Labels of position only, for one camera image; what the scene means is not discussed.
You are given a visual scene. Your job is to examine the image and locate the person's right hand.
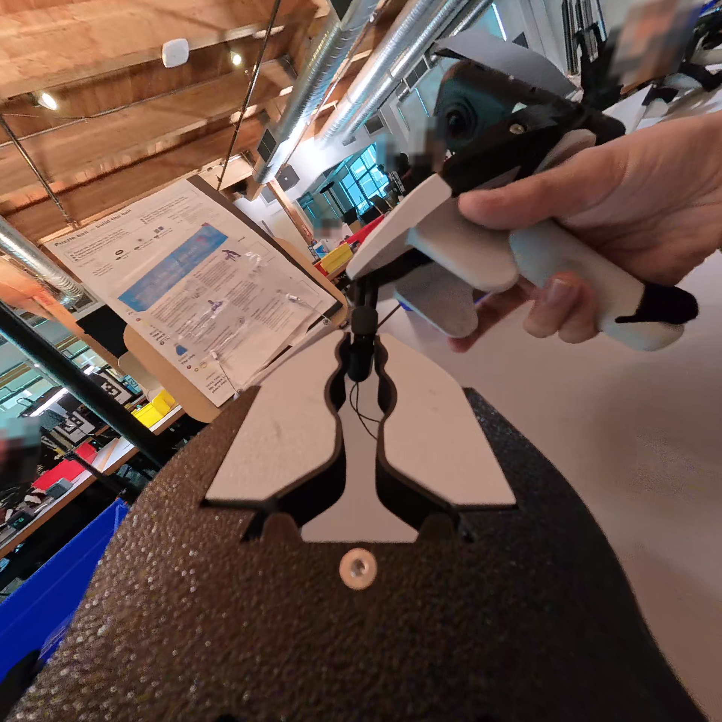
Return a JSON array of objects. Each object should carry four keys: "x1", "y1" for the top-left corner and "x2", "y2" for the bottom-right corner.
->
[{"x1": 448, "y1": 113, "x2": 722, "y2": 353}]

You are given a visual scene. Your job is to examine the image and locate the yellow plastic bin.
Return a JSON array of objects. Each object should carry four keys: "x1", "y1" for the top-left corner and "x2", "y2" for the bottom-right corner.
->
[
  {"x1": 132, "y1": 389, "x2": 178, "y2": 429},
  {"x1": 319, "y1": 245, "x2": 353, "y2": 277}
]

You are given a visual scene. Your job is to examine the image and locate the laminated instruction sheet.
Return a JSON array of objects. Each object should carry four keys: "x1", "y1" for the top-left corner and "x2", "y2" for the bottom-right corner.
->
[{"x1": 42, "y1": 177, "x2": 342, "y2": 408}]

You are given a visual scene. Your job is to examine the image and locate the thin metal rod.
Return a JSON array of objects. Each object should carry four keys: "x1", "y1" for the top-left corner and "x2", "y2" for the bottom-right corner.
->
[
  {"x1": 0, "y1": 114, "x2": 75, "y2": 224},
  {"x1": 216, "y1": 0, "x2": 283, "y2": 191}
]

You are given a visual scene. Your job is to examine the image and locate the blue plastic bin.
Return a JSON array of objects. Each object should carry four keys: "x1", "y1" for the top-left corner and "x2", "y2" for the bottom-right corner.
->
[{"x1": 0, "y1": 496, "x2": 132, "y2": 686}]

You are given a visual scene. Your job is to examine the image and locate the brown cardboard board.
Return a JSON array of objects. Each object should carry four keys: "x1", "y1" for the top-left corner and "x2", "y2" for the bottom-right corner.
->
[{"x1": 121, "y1": 175, "x2": 347, "y2": 424}]

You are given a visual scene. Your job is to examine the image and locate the white desk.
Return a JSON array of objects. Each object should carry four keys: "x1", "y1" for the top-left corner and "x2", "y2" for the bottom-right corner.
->
[{"x1": 361, "y1": 248, "x2": 722, "y2": 722}]

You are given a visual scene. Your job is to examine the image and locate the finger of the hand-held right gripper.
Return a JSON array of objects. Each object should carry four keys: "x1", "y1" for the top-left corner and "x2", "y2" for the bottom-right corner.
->
[
  {"x1": 346, "y1": 174, "x2": 520, "y2": 294},
  {"x1": 394, "y1": 270, "x2": 480, "y2": 339}
]

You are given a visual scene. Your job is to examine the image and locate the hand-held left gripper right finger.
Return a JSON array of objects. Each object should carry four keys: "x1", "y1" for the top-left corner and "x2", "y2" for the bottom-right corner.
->
[{"x1": 375, "y1": 333, "x2": 517, "y2": 530}]

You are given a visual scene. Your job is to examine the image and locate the red box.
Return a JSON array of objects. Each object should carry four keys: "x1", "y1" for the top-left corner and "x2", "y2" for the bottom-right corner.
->
[{"x1": 31, "y1": 443, "x2": 97, "y2": 491}]

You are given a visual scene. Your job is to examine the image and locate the black stand pole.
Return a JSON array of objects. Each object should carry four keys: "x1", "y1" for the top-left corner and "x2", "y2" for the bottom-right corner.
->
[{"x1": 0, "y1": 302, "x2": 170, "y2": 469}]

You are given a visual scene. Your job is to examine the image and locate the silver ventilation duct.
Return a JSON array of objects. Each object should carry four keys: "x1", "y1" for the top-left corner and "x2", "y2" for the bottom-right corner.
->
[
  {"x1": 322, "y1": 0, "x2": 497, "y2": 144},
  {"x1": 0, "y1": 217, "x2": 85, "y2": 302},
  {"x1": 254, "y1": 0, "x2": 384, "y2": 184}
]

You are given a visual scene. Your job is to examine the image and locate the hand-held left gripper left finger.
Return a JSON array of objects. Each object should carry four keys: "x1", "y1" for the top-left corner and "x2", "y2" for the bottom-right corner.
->
[{"x1": 205, "y1": 330, "x2": 347, "y2": 528}]

